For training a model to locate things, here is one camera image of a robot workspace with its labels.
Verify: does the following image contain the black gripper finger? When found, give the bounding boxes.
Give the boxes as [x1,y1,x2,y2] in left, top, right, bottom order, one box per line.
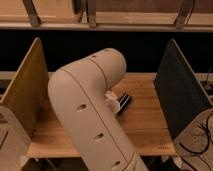
[120,94,132,110]
[118,93,127,107]

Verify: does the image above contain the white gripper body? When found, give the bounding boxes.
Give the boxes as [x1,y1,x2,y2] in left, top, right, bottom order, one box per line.
[105,91,120,115]

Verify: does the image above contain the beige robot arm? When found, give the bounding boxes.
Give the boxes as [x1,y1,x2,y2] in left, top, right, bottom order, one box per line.
[48,48,148,171]

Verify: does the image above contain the right dark side panel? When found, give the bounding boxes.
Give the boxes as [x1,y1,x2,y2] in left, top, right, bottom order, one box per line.
[154,39,213,140]

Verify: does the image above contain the left wooden side panel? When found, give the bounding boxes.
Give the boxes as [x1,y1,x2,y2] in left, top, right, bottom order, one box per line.
[0,38,49,143]

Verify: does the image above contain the wooden shelf with brackets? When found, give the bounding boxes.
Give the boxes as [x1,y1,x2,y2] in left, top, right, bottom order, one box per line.
[0,0,213,33]

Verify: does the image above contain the black cables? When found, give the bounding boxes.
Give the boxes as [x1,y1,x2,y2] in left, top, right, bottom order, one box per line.
[179,66,213,171]

